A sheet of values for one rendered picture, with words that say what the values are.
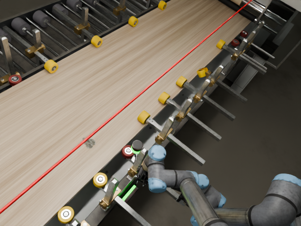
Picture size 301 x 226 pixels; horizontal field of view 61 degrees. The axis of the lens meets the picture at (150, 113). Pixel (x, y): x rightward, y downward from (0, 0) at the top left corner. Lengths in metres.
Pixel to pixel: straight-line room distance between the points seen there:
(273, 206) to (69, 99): 1.33
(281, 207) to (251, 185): 1.99
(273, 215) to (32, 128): 1.32
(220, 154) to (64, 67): 1.92
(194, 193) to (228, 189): 1.86
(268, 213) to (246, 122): 2.50
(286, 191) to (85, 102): 1.28
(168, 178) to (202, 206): 0.21
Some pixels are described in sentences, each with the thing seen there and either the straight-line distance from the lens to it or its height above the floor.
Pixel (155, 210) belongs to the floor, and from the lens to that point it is 2.48.
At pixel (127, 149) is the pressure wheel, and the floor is 0.91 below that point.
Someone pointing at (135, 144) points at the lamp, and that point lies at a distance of 1.40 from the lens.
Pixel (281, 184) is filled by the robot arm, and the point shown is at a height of 1.53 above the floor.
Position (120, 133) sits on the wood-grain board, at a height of 0.90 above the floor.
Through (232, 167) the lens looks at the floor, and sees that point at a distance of 3.01.
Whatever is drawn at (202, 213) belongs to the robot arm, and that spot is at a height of 1.49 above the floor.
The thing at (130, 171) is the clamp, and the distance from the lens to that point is 1.60.
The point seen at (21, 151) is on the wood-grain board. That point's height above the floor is 0.90.
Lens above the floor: 2.31
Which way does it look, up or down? 51 degrees down
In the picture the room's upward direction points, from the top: 23 degrees clockwise
